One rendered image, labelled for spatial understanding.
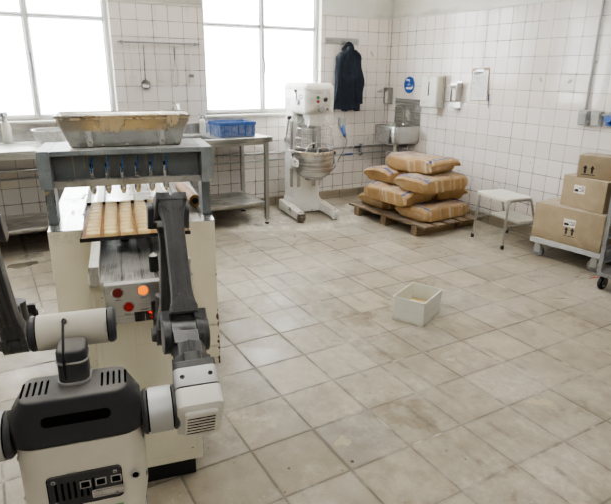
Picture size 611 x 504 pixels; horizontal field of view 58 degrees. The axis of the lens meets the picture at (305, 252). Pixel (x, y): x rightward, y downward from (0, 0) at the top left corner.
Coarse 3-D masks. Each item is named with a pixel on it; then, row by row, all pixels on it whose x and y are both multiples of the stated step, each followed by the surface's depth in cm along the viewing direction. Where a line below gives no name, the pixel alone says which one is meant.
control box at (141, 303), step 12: (108, 288) 177; (120, 288) 178; (132, 288) 180; (156, 288) 182; (108, 300) 178; (120, 300) 180; (132, 300) 181; (144, 300) 182; (120, 312) 181; (132, 312) 182; (144, 312) 183
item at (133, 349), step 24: (120, 240) 224; (144, 240) 224; (120, 264) 196; (144, 264) 197; (96, 288) 179; (192, 288) 190; (120, 336) 186; (144, 336) 189; (120, 360) 189; (144, 360) 192; (168, 360) 195; (144, 384) 195; (168, 432) 203; (168, 456) 207; (192, 456) 210
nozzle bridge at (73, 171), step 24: (48, 144) 246; (192, 144) 251; (48, 168) 227; (72, 168) 238; (96, 168) 241; (144, 168) 247; (168, 168) 250; (192, 168) 254; (48, 192) 239; (48, 216) 242
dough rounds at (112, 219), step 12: (96, 204) 248; (108, 204) 248; (120, 204) 248; (132, 204) 257; (144, 204) 252; (96, 216) 229; (108, 216) 228; (120, 216) 229; (132, 216) 230; (144, 216) 230; (84, 228) 218; (96, 228) 211; (108, 228) 211; (120, 228) 213; (132, 228) 213; (144, 228) 211
